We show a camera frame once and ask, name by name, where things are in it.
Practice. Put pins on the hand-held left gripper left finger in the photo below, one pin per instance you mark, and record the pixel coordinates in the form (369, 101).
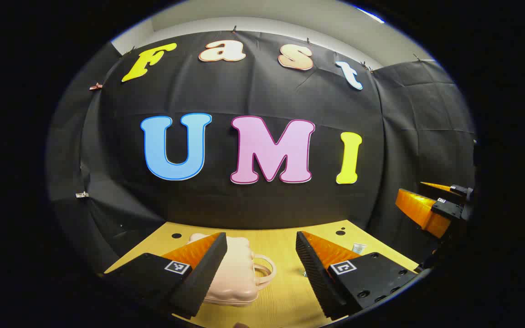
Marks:
(198, 278)

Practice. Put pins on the pink clip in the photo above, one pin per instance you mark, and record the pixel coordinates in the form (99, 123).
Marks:
(95, 86)

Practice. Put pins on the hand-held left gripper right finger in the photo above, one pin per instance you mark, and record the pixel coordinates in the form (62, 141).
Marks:
(317, 278)

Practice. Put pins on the pink suitcase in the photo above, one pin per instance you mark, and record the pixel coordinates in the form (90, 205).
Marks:
(233, 273)

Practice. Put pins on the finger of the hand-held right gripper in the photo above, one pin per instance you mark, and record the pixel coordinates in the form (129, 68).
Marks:
(462, 191)
(447, 208)

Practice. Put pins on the white clip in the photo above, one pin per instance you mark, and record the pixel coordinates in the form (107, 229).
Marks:
(81, 195)

